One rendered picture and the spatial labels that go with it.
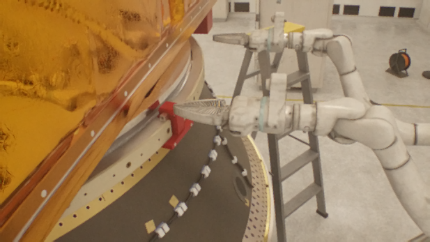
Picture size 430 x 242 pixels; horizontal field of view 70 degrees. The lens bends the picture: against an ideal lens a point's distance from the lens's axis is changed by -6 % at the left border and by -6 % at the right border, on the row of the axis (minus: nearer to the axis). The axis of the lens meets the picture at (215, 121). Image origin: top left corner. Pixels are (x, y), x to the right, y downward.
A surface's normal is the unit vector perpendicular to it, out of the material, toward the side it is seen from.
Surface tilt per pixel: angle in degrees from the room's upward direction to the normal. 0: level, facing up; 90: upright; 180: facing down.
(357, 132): 90
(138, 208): 62
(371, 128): 76
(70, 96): 92
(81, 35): 87
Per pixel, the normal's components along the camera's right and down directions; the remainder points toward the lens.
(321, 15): -0.15, 0.54
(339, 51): -0.66, 0.51
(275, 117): -0.17, 0.03
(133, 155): 0.84, 0.26
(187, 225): 0.76, -0.19
